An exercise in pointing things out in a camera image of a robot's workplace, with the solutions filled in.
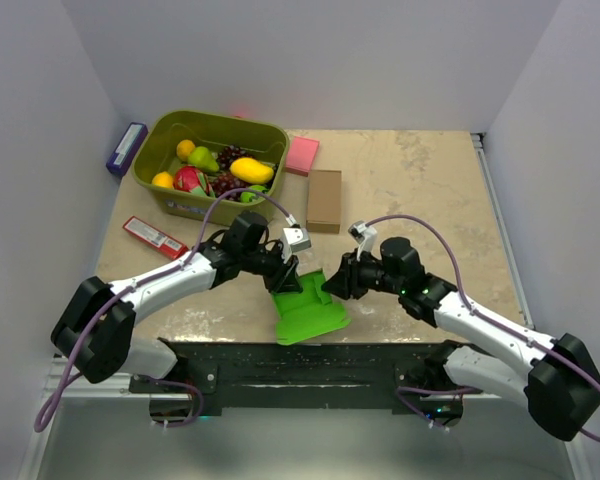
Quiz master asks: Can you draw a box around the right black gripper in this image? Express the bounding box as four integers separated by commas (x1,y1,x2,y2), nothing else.
321,247,404,300

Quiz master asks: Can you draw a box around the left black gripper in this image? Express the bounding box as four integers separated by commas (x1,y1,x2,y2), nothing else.
241,240,304,295

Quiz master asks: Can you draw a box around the green paper box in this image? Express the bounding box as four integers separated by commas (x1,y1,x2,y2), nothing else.
271,270,351,346

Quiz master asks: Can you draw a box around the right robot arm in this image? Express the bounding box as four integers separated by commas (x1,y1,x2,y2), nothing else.
322,237,600,441

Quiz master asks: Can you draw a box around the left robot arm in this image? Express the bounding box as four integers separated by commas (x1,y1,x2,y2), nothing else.
51,212,311,392

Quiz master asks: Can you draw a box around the red rectangular box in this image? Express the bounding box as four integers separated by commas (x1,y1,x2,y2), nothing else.
122,216,189,260

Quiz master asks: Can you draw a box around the brown cardboard box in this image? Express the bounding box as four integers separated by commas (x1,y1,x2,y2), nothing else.
306,170,342,234

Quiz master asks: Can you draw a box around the pink box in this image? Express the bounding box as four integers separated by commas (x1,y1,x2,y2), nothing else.
285,136,320,177

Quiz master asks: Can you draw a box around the purple blue box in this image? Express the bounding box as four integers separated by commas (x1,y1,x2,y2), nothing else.
106,122,148,179

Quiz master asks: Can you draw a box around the green round fruit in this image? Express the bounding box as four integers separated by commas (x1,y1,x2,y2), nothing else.
239,185,269,204

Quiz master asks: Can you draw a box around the dark red grapes front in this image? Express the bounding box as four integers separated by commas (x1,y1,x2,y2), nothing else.
211,172,248,197

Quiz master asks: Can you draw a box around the yellow mango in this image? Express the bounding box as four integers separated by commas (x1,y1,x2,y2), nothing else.
230,157,275,184

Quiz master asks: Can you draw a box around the dark purple grapes back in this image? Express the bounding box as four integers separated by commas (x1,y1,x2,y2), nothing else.
216,145,251,171

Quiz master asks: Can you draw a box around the green pear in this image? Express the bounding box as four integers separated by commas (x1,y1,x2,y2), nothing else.
187,146,220,174

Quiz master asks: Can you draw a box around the yellow lemon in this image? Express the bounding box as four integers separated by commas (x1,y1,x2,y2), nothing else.
151,171,174,189

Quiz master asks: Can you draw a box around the small orange fruit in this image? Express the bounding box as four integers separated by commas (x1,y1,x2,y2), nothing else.
176,139,196,161

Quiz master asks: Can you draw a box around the olive green plastic bin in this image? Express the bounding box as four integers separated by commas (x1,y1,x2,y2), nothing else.
132,110,290,225

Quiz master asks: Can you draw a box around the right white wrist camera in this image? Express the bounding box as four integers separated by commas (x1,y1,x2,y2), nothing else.
348,221,378,260

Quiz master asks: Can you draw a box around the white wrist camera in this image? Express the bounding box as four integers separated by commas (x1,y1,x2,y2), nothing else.
348,221,378,260
280,227,311,262

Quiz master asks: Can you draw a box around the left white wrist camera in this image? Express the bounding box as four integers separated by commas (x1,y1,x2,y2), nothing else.
280,227,311,262

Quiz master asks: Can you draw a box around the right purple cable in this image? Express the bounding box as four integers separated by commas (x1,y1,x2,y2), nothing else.
362,213,600,445

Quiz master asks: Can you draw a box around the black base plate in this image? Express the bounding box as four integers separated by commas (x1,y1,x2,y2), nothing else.
130,341,464,426

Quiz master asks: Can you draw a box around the aluminium frame rail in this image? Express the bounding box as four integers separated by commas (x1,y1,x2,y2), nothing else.
41,355,191,399

